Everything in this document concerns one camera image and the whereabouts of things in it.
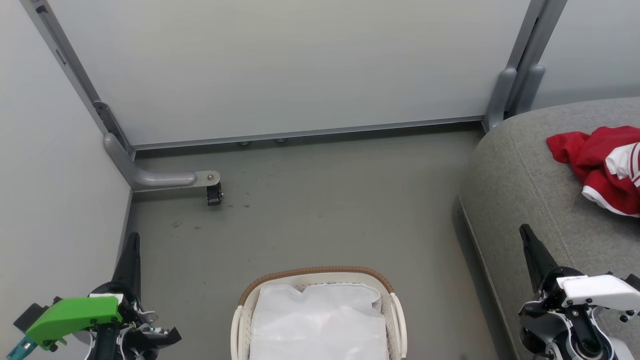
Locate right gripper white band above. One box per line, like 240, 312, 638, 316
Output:
518, 224, 640, 347

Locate grey partition post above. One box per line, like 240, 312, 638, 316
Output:
20, 0, 136, 161
482, 0, 569, 134

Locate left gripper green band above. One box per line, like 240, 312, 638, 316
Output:
25, 232, 182, 360

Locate grey partition support foot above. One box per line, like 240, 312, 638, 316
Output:
103, 132, 221, 193

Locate grey partition bottom rail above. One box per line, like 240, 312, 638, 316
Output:
132, 115, 486, 151

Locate grey fabric sofa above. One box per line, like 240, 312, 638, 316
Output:
459, 97, 640, 360

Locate red garment with white trim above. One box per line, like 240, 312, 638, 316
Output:
546, 126, 640, 218

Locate white laundry basket brown rim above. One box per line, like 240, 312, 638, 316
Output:
230, 266, 408, 360

